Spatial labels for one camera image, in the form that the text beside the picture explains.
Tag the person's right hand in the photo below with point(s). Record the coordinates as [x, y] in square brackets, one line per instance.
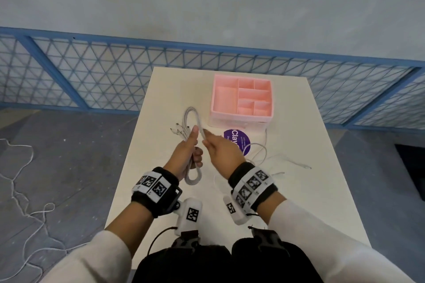
[224, 156]

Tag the person's left hand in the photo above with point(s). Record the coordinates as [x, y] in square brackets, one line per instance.
[181, 160]

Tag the pink compartment organizer box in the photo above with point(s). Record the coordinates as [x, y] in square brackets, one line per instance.
[224, 97]

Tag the person's left forearm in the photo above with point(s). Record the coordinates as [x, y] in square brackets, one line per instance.
[129, 223]

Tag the person's right forearm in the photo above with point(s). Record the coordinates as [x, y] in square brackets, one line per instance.
[299, 226]

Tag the person's black clothing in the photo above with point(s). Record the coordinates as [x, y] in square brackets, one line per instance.
[199, 266]

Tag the purple round sticker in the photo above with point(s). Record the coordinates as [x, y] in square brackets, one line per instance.
[245, 150]

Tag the black marker wristband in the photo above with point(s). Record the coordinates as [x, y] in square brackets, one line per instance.
[156, 190]
[252, 186]

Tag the black harness clip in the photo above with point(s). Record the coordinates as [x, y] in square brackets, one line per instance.
[267, 239]
[186, 243]

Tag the white table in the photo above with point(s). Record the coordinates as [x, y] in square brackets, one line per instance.
[315, 127]

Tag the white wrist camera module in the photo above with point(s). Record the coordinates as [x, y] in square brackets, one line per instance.
[189, 214]
[232, 209]

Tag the black stand base plate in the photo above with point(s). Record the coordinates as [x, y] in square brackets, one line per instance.
[411, 170]

